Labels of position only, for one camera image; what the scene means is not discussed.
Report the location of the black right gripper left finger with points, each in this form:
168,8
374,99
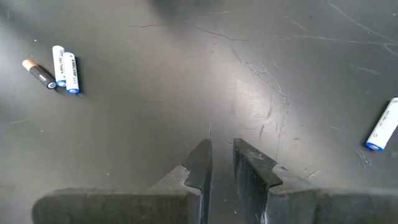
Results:
199,168

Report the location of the white blue-tipped AAA battery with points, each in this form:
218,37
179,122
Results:
384,124
71,73
59,65

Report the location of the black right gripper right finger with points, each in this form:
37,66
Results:
252,174

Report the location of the black copper-top AAA battery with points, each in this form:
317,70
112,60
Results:
38,74

